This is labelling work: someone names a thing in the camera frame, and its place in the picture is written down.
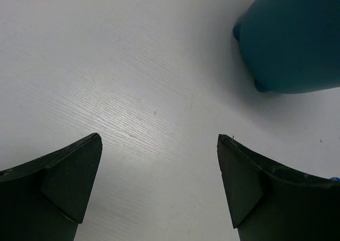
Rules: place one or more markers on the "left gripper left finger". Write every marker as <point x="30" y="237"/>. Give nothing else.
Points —
<point x="47" y="198"/>

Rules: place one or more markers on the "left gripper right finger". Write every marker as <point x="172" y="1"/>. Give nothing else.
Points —
<point x="270" y="201"/>

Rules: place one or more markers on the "teal bin with yellow rim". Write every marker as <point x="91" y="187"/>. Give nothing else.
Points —
<point x="291" y="46"/>

